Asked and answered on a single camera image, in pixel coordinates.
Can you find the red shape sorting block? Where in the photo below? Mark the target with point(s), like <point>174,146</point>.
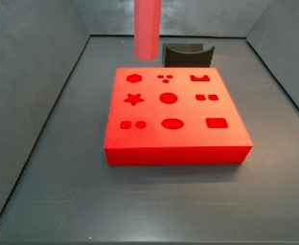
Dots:
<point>172,117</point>

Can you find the black curved holder bracket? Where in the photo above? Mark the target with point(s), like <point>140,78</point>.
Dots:
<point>187,55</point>

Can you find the red hexagonal peg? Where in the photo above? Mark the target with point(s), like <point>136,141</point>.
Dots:
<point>147,28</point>

